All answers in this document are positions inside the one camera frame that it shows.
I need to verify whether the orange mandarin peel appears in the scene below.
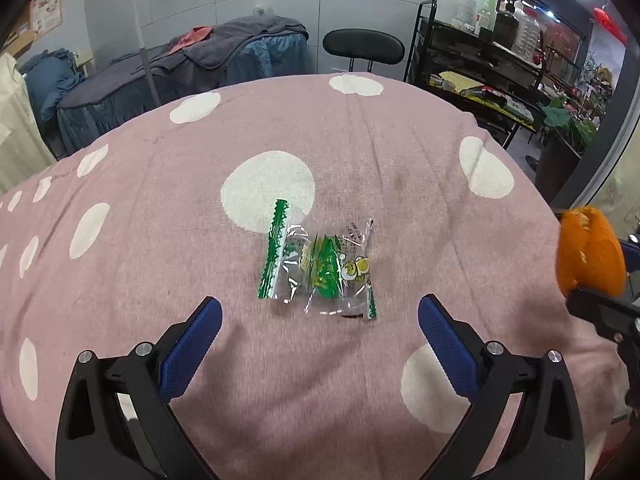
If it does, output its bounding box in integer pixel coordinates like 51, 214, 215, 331
555, 206, 627, 298

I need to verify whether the wall poster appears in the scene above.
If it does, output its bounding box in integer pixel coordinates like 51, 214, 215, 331
29, 0, 63, 38

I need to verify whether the black round stool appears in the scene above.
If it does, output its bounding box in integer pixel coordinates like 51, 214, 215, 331
322, 28, 406, 73

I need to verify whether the clear ribbed plastic bottle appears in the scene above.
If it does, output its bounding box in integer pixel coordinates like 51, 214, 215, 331
512, 2, 540, 62

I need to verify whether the potted green plant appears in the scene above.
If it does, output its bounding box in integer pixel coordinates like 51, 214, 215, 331
535, 96, 597, 204

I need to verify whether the white pump bottle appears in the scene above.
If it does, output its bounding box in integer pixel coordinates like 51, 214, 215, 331
451, 0, 476, 35

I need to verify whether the wooden side cabinet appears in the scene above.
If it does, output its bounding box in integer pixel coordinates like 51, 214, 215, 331
1, 24, 37, 58

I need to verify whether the black utility cart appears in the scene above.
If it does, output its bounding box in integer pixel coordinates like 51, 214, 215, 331
404, 0, 544, 148

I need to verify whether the green clear candy wrapper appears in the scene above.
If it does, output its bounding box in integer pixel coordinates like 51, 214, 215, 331
257, 198, 378, 321

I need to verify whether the blue covered massage bed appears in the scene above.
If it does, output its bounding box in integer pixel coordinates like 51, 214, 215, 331
56, 14, 309, 154

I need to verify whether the pink polka dot blanket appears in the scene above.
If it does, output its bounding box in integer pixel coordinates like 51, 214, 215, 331
1, 75, 623, 479

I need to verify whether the green plastic bottle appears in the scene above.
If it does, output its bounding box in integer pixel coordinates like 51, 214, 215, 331
475, 0, 498, 35

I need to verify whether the white floor lamp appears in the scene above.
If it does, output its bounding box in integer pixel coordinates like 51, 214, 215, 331
126, 0, 162, 108

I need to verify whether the red hanging lantern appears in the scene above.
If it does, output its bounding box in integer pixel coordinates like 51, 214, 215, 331
592, 8, 627, 46

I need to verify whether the dark brown bottle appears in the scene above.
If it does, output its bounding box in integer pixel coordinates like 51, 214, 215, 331
494, 0, 518, 50

